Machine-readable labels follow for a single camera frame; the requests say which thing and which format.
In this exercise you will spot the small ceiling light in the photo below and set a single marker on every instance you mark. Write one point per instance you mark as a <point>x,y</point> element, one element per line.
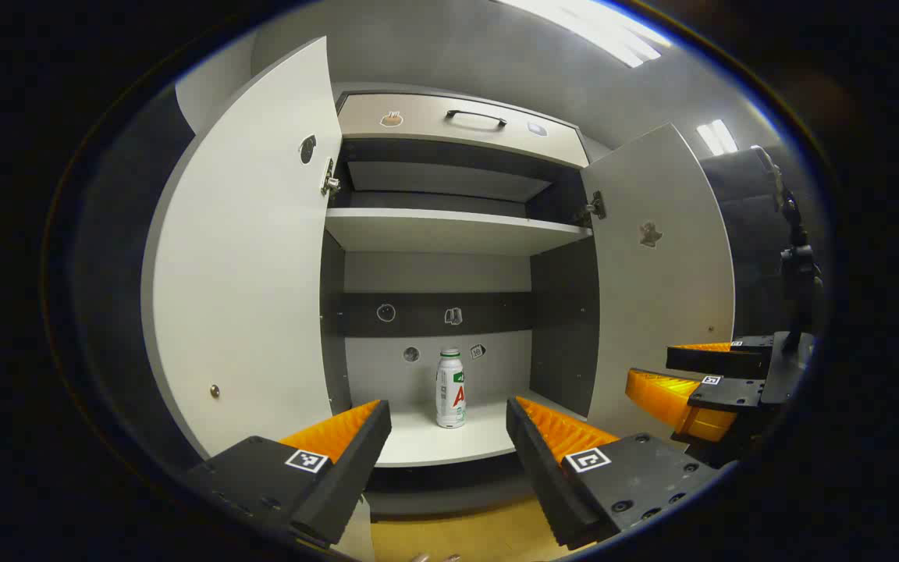
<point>717,136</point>

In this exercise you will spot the long ceiling light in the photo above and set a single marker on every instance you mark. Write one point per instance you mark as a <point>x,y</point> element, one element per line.
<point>598,31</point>

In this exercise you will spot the metal door hinge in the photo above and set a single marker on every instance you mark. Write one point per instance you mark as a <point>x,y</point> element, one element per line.
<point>330,181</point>
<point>594,207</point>

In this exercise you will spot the white and grey cabinet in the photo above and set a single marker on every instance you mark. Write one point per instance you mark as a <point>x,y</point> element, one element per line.
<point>434,273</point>

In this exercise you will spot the black backdrop cloth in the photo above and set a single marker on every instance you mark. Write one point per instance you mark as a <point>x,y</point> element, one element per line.
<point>750,234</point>
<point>118,273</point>

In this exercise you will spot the white cabinet shelf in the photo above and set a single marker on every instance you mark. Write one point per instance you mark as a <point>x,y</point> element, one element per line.
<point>449,230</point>

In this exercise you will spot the white bottle with green label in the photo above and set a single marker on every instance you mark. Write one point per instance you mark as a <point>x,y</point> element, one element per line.
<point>450,390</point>

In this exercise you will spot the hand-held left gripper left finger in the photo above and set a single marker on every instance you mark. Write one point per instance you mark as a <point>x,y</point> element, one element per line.
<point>356,460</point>

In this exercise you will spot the white cabinet door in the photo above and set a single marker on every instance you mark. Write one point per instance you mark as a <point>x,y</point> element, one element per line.
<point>664,297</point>
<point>246,265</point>

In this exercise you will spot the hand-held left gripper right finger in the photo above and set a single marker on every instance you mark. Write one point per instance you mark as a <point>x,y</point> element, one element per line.
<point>543,476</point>

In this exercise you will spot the white cabinet drawer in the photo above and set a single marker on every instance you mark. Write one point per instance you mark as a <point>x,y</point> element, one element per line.
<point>434,133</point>

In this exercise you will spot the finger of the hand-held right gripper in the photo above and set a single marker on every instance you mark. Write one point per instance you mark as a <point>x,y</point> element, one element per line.
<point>715,361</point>
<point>730,394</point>

